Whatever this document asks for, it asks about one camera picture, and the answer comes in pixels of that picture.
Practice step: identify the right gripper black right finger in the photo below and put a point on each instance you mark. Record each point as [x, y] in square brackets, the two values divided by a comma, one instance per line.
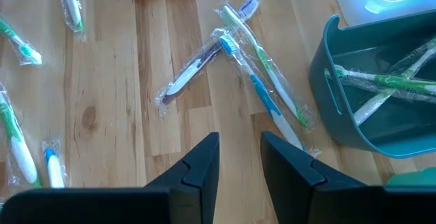
[340, 207]

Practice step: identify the purple toothbrush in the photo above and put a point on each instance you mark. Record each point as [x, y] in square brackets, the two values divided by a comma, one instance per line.
[185, 77]

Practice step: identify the teal translucent plastic bin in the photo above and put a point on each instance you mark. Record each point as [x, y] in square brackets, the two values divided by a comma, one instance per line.
[412, 179]

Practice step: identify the blue toothbrush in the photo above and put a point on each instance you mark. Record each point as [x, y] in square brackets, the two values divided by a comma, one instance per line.
[54, 173]
[264, 94]

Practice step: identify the clear white plastic bin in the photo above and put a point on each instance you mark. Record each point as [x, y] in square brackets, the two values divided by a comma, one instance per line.
[351, 2]

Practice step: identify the dark grey plastic bin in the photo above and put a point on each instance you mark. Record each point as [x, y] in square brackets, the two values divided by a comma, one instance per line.
[391, 145]

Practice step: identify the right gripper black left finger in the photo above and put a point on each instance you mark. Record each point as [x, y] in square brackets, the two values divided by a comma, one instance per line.
[102, 207]

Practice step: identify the green toothbrushes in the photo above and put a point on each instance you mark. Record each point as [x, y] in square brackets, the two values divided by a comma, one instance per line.
[371, 106]

